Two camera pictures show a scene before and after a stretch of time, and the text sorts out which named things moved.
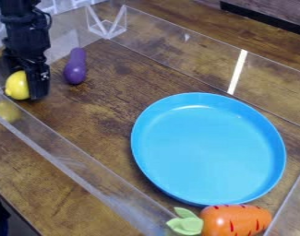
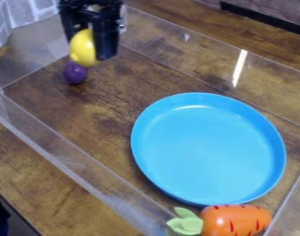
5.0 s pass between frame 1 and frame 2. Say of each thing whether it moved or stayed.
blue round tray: stayed
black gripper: moved
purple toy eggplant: stayed
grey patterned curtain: stayed
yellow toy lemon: moved
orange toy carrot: stayed
